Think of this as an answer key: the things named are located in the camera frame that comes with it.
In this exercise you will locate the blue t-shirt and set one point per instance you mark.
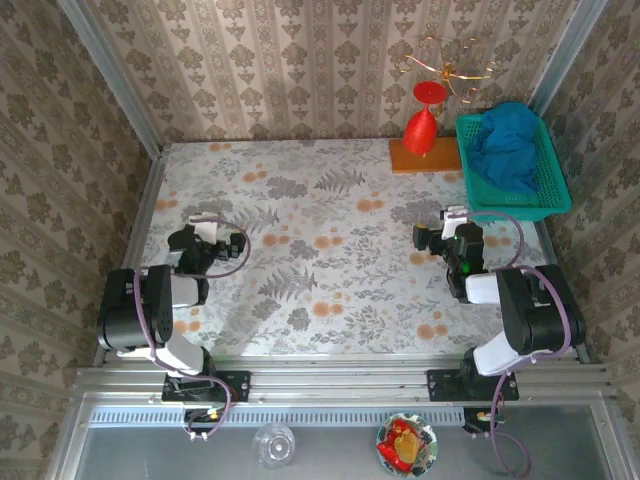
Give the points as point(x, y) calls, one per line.
point(505, 145)

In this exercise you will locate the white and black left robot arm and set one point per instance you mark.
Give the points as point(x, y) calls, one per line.
point(135, 310)

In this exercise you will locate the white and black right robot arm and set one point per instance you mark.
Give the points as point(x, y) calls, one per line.
point(535, 310)

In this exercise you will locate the floral table cover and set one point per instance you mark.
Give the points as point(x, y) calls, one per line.
point(325, 225)

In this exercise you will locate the red wine glass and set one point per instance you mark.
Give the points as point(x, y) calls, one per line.
point(420, 132)

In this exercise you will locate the teal plastic basket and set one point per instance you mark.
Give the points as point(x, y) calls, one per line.
point(550, 180)

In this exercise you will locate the small black electronics board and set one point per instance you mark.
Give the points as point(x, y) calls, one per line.
point(475, 417)
point(200, 416)

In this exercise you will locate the clear drinking glass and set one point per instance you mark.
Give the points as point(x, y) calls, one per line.
point(274, 446)

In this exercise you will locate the patterned plate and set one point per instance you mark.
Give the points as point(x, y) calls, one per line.
point(431, 445)

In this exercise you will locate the yellow toy food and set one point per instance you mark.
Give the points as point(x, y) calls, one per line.
point(406, 446)

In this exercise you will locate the red toy pepper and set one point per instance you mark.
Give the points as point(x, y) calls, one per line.
point(386, 450)

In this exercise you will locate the grey metal shelf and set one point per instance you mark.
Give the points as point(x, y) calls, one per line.
point(340, 450)

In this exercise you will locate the aluminium mounting rail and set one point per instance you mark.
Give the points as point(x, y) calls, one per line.
point(340, 380)

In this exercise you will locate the aluminium frame post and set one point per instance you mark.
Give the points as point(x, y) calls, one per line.
point(110, 75)
point(567, 55)

